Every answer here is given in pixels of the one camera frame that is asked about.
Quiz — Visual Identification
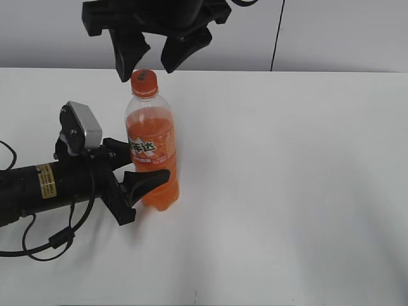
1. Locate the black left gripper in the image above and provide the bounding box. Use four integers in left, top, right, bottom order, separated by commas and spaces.
52, 138, 170, 226

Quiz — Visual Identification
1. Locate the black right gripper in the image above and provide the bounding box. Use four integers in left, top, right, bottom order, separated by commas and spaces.
82, 0, 231, 82

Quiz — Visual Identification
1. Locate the orange bottle cap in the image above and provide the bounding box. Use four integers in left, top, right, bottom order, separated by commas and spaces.
131, 69, 159, 98

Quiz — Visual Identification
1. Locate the orange soda bottle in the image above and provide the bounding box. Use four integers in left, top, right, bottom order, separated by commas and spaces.
124, 92, 180, 212

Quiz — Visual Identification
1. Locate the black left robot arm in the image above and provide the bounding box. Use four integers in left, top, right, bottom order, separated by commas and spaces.
1, 138, 170, 226

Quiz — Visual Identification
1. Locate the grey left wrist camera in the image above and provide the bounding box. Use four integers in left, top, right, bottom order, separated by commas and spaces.
59, 101, 103, 156

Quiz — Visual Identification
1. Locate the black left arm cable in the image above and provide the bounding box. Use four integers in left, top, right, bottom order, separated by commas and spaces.
0, 140, 95, 262

